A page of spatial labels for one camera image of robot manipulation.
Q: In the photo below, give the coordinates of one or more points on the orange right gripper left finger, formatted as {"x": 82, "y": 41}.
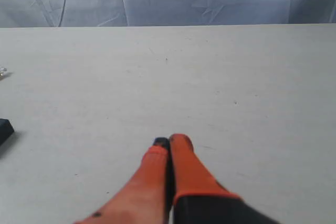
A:
{"x": 145, "y": 198}

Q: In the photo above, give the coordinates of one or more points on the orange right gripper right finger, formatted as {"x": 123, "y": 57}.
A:
{"x": 199, "y": 197}

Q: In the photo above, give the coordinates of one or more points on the small black box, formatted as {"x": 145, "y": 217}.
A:
{"x": 6, "y": 130}

